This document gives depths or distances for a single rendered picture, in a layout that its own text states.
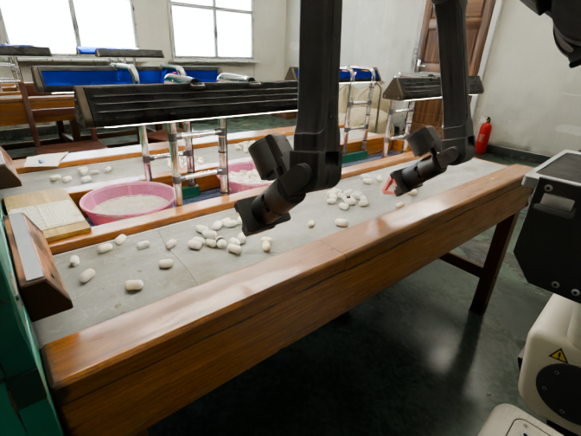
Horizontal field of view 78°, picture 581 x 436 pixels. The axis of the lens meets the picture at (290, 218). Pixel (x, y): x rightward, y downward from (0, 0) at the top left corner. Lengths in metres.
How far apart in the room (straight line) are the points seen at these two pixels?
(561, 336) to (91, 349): 0.72
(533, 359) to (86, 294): 0.81
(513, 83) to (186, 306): 5.18
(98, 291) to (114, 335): 0.17
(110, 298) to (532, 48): 5.25
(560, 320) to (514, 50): 4.94
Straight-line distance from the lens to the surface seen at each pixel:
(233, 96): 0.90
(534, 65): 5.48
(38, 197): 1.25
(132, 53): 3.98
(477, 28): 5.68
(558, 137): 5.45
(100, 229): 1.01
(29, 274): 0.69
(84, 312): 0.78
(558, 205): 0.60
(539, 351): 0.73
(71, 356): 0.66
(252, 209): 0.67
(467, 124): 0.96
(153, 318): 0.68
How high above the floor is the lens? 1.19
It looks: 25 degrees down
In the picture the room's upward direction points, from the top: 3 degrees clockwise
